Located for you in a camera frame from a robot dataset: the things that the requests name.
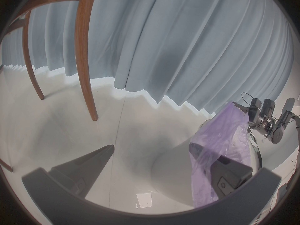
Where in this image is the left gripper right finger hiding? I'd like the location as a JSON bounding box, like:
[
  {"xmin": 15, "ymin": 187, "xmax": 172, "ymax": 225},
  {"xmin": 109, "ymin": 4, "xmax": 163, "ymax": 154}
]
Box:
[{"xmin": 189, "ymin": 142, "xmax": 253, "ymax": 200}]

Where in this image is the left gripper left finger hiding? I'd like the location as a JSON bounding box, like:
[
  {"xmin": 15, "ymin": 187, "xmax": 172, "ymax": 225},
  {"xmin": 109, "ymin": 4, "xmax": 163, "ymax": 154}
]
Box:
[{"xmin": 47, "ymin": 144, "xmax": 115, "ymax": 198}]

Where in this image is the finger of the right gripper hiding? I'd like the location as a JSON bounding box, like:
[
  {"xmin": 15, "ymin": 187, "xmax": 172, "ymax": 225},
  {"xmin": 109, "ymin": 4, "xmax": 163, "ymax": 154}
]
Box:
[{"xmin": 235, "ymin": 103, "xmax": 249, "ymax": 117}]

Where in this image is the purple plastic bag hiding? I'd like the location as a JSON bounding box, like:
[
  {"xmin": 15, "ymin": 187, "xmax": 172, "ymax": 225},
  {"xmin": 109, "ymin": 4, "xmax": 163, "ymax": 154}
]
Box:
[{"xmin": 189, "ymin": 101, "xmax": 252, "ymax": 208}]

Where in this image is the white trash bin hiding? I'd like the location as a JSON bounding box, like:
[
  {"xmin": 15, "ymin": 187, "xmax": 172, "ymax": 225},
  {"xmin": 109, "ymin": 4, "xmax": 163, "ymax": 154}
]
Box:
[{"xmin": 150, "ymin": 119, "xmax": 219, "ymax": 208}]

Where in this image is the pale blue curtain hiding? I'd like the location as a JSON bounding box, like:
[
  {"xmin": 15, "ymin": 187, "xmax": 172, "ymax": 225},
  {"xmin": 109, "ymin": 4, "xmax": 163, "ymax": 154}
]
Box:
[{"xmin": 0, "ymin": 0, "xmax": 294, "ymax": 113}]

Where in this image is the white cushioned wooden chair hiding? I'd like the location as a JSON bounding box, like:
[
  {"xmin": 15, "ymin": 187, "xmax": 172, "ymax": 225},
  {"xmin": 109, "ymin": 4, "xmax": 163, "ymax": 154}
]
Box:
[{"xmin": 0, "ymin": 0, "xmax": 100, "ymax": 173}]

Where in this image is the black cable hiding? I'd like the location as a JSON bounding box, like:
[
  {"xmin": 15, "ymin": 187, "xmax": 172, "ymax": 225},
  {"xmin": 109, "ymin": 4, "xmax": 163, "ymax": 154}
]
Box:
[{"xmin": 241, "ymin": 92, "xmax": 256, "ymax": 105}]

